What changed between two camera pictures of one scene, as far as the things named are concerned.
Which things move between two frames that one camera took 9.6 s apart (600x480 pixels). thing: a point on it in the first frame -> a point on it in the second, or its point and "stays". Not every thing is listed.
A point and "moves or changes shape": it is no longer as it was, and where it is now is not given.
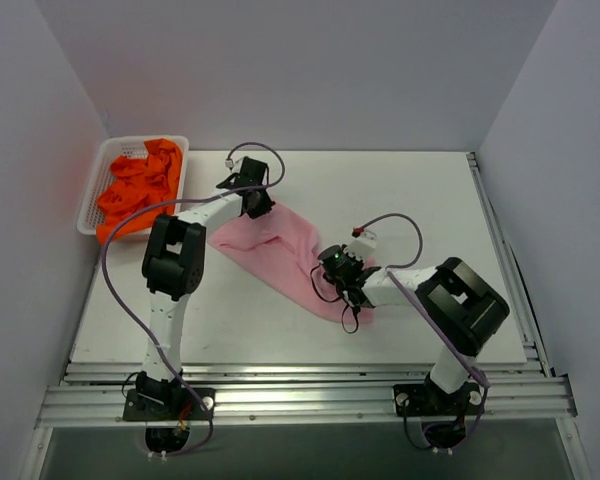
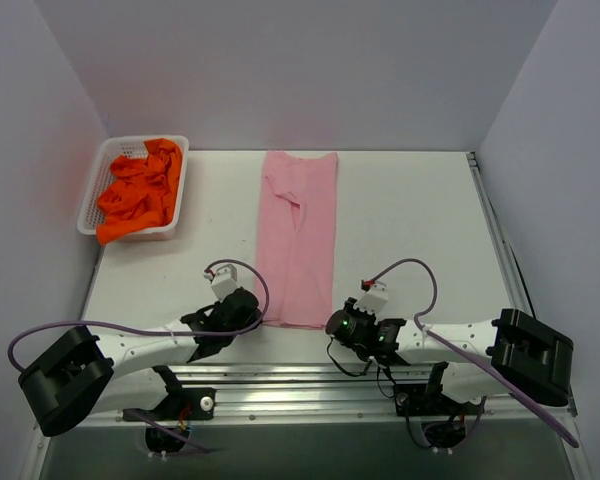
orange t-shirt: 148,177 stays
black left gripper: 259,204 -> 206,329
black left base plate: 187,407 stays
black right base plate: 422,400 stays
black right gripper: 348,288 -> 357,310
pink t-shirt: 284,246 moves or changes shape
